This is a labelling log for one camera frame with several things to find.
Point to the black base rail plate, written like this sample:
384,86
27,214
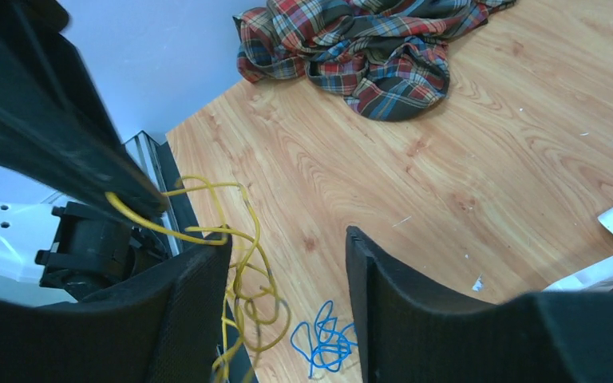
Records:
156,160

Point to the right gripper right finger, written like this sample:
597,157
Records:
411,328

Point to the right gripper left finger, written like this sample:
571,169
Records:
161,325

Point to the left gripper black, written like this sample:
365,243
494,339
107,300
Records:
54,129

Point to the plaid flannel shirt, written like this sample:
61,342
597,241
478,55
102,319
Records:
388,60

